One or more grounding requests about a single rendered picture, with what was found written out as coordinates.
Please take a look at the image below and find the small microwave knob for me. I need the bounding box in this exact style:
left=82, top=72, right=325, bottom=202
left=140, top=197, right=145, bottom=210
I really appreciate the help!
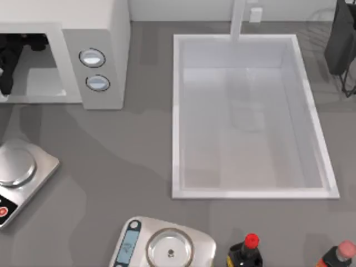
left=85, top=74, right=111, bottom=92

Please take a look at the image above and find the large microwave knob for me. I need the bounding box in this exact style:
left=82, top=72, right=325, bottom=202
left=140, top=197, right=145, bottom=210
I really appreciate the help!
left=78, top=47, right=106, bottom=68

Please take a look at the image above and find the dark bottle with pink cap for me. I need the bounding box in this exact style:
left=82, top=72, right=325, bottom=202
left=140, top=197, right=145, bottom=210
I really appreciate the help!
left=316, top=240, right=356, bottom=267

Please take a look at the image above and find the silver scale with red button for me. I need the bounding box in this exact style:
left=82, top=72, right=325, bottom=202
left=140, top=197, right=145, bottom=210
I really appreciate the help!
left=0, top=139, right=61, bottom=230

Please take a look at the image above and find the dark bottle with red cap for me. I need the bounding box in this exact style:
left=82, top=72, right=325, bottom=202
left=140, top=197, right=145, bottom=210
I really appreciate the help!
left=226, top=233, right=264, bottom=267

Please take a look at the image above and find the pale microwave oven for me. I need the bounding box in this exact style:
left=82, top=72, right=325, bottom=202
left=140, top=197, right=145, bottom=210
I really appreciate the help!
left=0, top=0, right=132, bottom=111

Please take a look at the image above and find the tall white tap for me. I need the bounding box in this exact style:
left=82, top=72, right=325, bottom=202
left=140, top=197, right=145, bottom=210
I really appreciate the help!
left=230, top=0, right=248, bottom=43

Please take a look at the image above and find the white sink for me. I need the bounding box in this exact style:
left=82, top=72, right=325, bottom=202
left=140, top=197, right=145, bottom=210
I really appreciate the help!
left=171, top=33, right=341, bottom=200

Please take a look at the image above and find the silver scale with blue display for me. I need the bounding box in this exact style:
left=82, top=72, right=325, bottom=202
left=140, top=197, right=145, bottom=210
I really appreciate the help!
left=108, top=216, right=218, bottom=267

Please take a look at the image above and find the small white wall box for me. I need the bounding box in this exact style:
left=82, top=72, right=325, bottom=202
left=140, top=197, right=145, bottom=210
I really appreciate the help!
left=249, top=7, right=263, bottom=23

